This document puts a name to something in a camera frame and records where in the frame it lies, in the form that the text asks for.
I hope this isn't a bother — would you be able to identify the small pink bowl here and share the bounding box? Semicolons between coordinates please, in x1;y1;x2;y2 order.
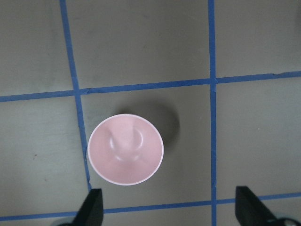
87;113;164;186

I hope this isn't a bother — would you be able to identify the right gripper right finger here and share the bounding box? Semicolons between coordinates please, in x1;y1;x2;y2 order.
235;186;277;226

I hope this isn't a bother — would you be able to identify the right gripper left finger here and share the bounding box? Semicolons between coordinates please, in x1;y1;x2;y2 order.
72;188;104;226

